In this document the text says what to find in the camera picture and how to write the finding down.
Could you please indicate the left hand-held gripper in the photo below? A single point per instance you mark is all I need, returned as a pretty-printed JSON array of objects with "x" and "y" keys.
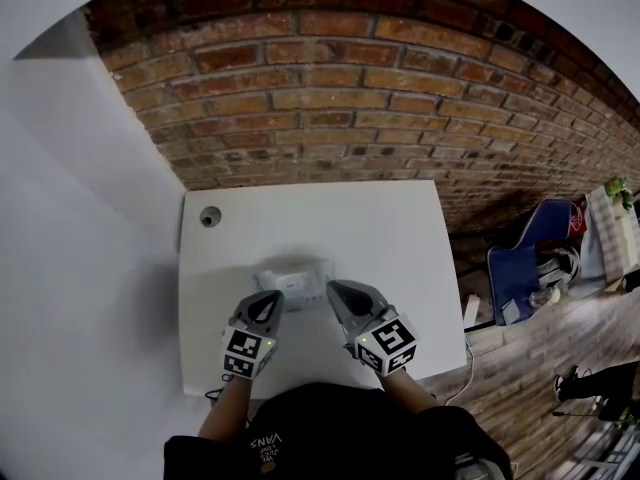
[{"x": 242, "y": 350}]

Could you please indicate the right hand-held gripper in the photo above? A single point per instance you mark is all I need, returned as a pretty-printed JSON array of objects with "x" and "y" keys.
[{"x": 387, "y": 345}]

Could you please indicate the clear plastic packet with label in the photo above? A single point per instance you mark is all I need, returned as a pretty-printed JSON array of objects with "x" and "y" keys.
[{"x": 315, "y": 295}]

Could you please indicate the person's left forearm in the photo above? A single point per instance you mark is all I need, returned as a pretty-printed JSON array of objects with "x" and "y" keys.
[{"x": 225, "y": 408}]

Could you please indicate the person's right forearm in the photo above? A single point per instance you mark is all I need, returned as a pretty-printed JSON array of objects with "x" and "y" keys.
[{"x": 407, "y": 390}]

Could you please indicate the white power strip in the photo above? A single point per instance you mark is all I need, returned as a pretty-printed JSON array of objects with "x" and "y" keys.
[{"x": 471, "y": 313}]

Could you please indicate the white paper sheet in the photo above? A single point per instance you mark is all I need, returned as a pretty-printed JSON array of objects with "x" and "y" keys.
[{"x": 512, "y": 310}]

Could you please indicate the blue chair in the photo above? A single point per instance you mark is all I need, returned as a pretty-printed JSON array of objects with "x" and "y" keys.
[{"x": 510, "y": 273}]

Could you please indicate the clear plastic bottle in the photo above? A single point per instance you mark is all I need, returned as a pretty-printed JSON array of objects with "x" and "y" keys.
[{"x": 545, "y": 295}]

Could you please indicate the red bag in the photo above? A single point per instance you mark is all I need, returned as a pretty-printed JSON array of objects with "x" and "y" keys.
[{"x": 577, "y": 220}]

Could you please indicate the white checked cloth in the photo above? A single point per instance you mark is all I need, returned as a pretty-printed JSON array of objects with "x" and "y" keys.
[{"x": 607, "y": 238}]

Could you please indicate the green plant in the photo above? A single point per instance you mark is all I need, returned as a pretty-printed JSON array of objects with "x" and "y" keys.
[{"x": 619, "y": 188}]

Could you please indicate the white metal rack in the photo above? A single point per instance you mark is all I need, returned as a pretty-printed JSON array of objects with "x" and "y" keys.
[{"x": 615, "y": 455}]

